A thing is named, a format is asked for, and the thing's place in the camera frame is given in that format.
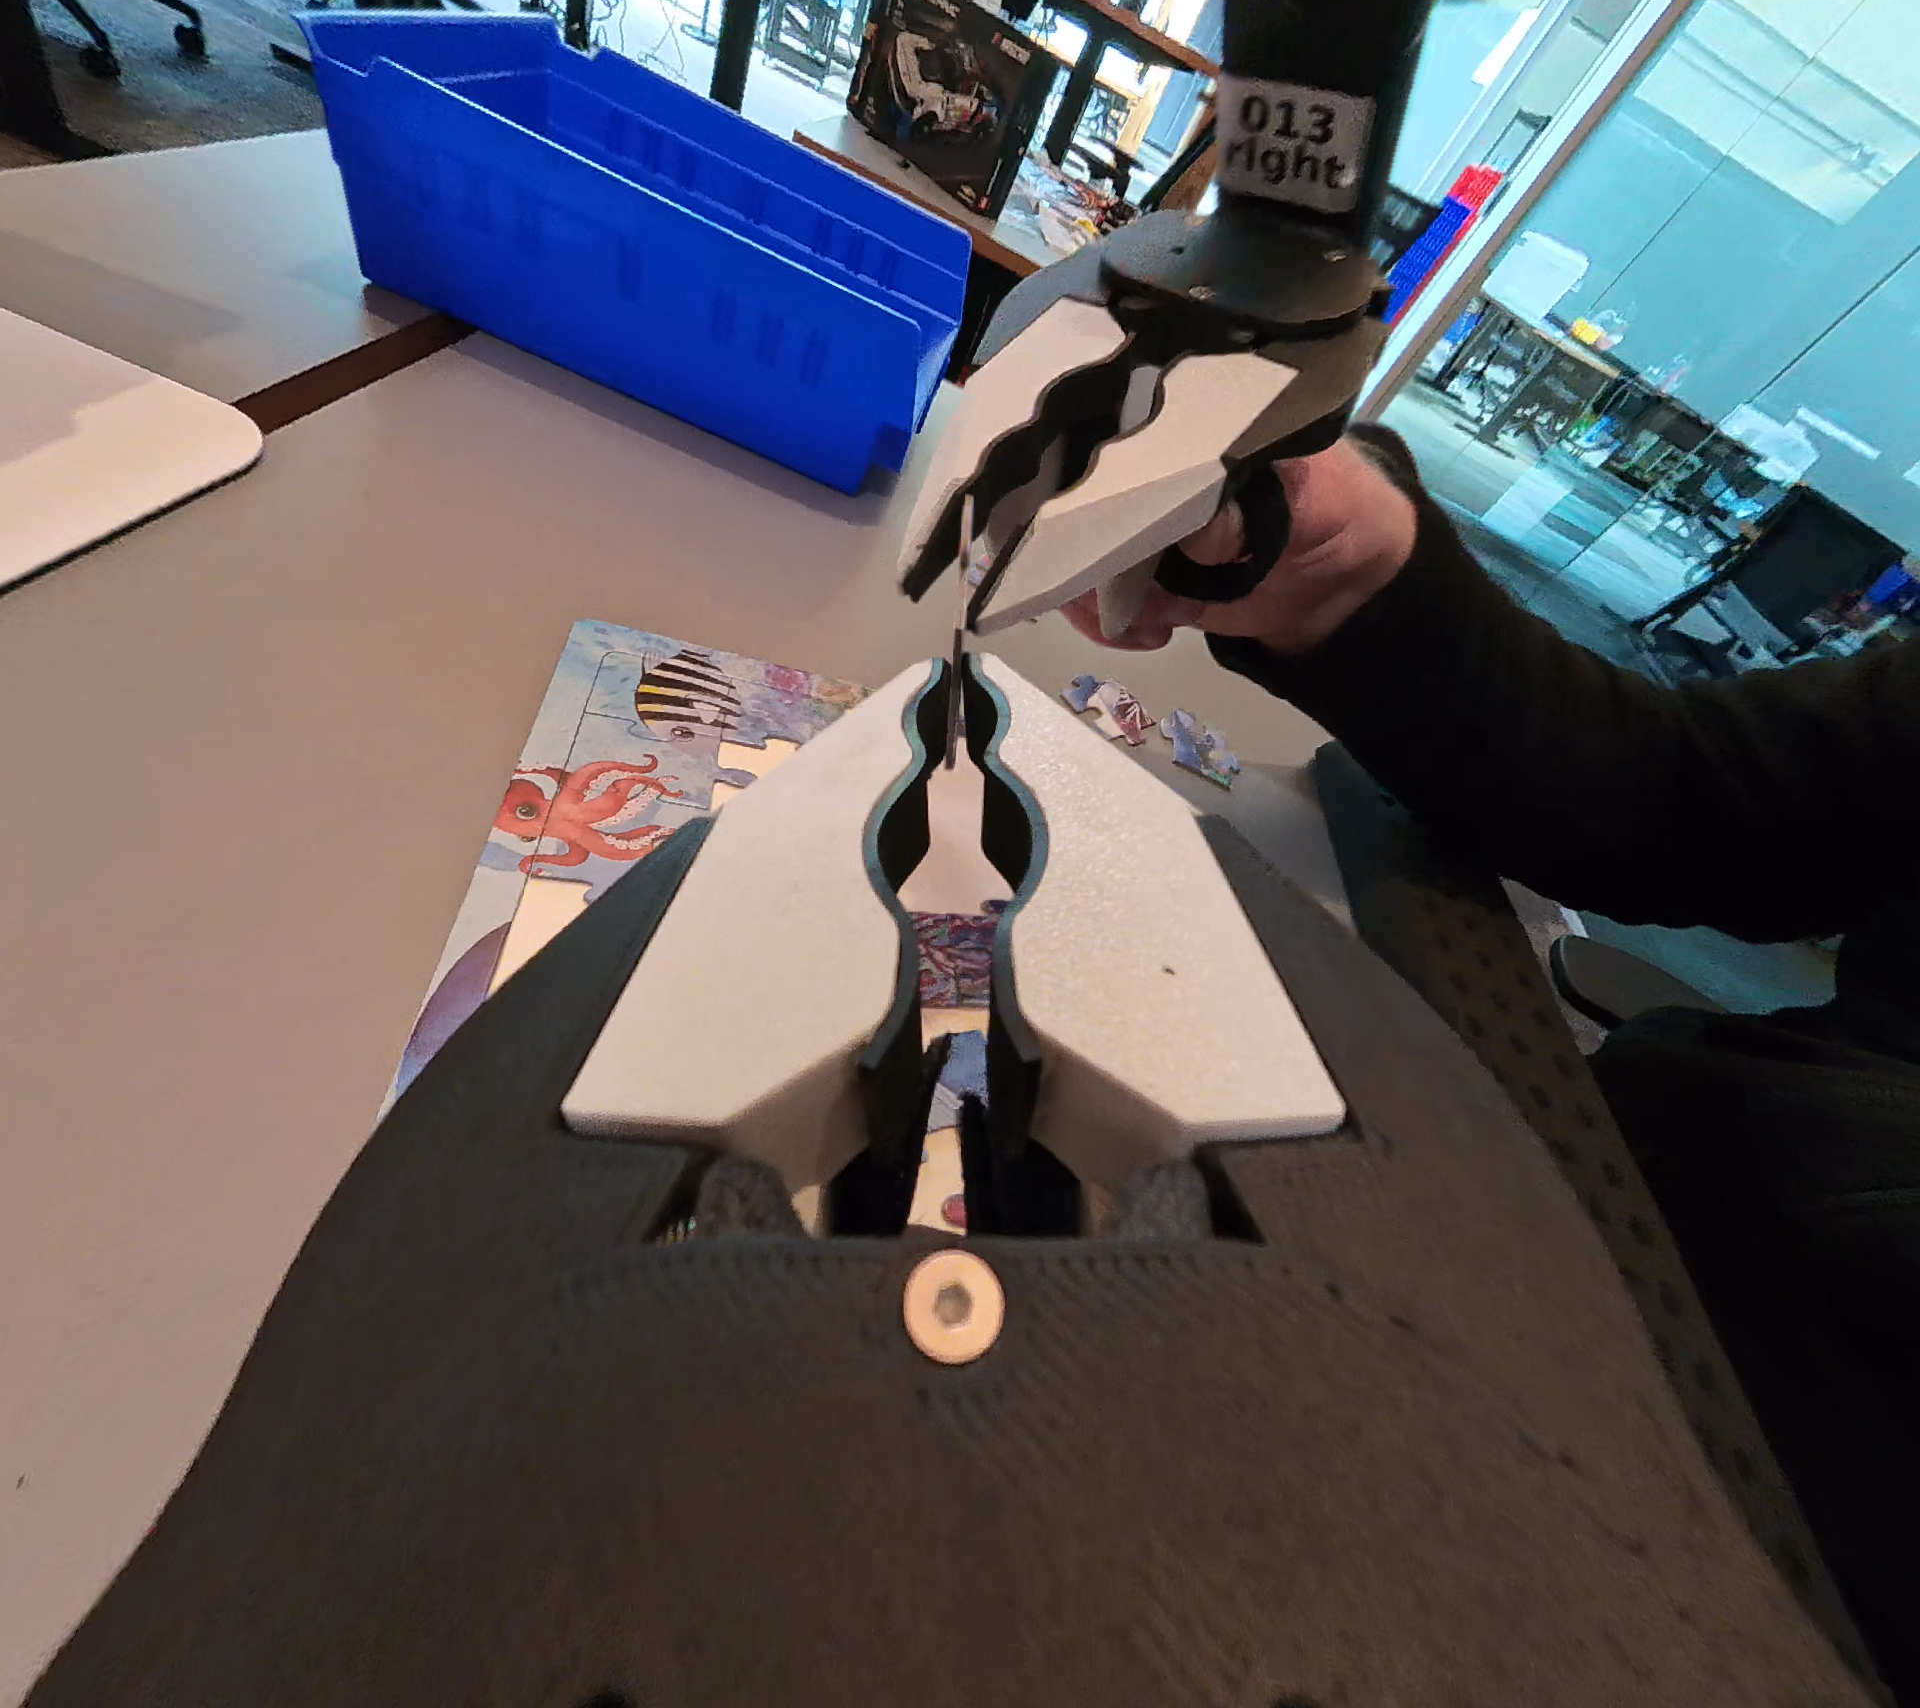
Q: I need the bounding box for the background wooden desk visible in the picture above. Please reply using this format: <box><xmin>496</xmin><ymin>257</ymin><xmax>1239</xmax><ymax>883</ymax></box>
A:
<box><xmin>1005</xmin><ymin>0</ymin><xmax>1220</xmax><ymax>165</ymax></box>

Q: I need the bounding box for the striped fish puzzle piece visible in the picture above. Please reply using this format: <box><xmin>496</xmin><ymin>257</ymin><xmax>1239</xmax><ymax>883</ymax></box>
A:
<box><xmin>593</xmin><ymin>645</ymin><xmax>820</xmax><ymax>750</ymax></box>

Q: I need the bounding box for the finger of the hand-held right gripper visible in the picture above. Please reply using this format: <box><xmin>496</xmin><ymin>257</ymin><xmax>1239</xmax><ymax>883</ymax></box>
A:
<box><xmin>961</xmin><ymin>354</ymin><xmax>1302</xmax><ymax>634</ymax></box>
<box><xmin>896</xmin><ymin>303</ymin><xmax>1138</xmax><ymax>602</ymax></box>

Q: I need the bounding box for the person's black clothing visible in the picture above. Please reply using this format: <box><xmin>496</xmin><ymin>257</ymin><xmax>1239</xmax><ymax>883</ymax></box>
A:
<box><xmin>1590</xmin><ymin>942</ymin><xmax>1920</xmax><ymax>1650</ymax></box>

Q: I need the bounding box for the striped purple puzzle piece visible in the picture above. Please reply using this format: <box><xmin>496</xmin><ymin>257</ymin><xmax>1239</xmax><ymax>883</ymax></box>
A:
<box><xmin>940</xmin><ymin>534</ymin><xmax>995</xmax><ymax>774</ymax></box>

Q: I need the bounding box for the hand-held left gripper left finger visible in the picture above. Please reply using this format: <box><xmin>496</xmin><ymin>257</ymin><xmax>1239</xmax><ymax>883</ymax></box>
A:
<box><xmin>563</xmin><ymin>656</ymin><xmax>962</xmax><ymax>1205</ymax></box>

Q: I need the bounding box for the blue plastic bin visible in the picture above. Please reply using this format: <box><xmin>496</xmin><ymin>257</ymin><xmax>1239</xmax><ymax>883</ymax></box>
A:
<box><xmin>297</xmin><ymin>12</ymin><xmax>975</xmax><ymax>498</ymax></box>

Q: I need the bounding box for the black printed cardboard box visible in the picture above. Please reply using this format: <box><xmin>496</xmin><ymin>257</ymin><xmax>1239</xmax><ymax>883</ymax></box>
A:
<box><xmin>844</xmin><ymin>0</ymin><xmax>1067</xmax><ymax>216</ymax></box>

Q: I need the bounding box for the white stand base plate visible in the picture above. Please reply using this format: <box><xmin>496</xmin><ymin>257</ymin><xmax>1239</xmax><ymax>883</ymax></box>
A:
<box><xmin>0</xmin><ymin>303</ymin><xmax>264</xmax><ymax>591</ymax></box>

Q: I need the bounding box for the person's right hand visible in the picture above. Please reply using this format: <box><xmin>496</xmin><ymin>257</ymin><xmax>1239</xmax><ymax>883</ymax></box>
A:
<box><xmin>1082</xmin><ymin>432</ymin><xmax>1419</xmax><ymax>656</ymax></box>

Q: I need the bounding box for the person's right forearm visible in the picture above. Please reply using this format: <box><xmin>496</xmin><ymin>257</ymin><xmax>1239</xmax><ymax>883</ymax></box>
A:
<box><xmin>1208</xmin><ymin>425</ymin><xmax>1920</xmax><ymax>946</ymax></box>

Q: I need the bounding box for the purple pink coral puzzle piece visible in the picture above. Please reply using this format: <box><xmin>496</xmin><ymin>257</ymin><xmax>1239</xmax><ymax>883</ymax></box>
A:
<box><xmin>736</xmin><ymin>665</ymin><xmax>873</xmax><ymax>726</ymax></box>

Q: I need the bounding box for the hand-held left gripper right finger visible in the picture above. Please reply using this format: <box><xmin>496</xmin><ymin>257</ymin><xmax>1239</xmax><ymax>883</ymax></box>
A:
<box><xmin>961</xmin><ymin>649</ymin><xmax>1353</xmax><ymax>1205</ymax></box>

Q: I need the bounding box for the red coral puzzle piece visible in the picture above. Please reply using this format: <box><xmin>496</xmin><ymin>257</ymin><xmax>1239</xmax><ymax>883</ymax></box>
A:
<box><xmin>907</xmin><ymin>904</ymin><xmax>1005</xmax><ymax>1011</ymax></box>

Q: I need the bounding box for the background work table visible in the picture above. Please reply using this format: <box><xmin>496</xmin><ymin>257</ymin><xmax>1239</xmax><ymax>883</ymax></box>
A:
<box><xmin>1440</xmin><ymin>298</ymin><xmax>1773</xmax><ymax>497</ymax></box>

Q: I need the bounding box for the rack of blue small bins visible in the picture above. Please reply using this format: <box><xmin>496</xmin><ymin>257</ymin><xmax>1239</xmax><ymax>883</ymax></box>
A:
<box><xmin>1379</xmin><ymin>191</ymin><xmax>1464</xmax><ymax>320</ymax></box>

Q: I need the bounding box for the sea print puzzle tray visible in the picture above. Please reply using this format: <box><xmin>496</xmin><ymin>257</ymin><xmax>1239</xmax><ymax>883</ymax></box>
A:
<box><xmin>381</xmin><ymin>616</ymin><xmax>1023</xmax><ymax>1237</ymax></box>

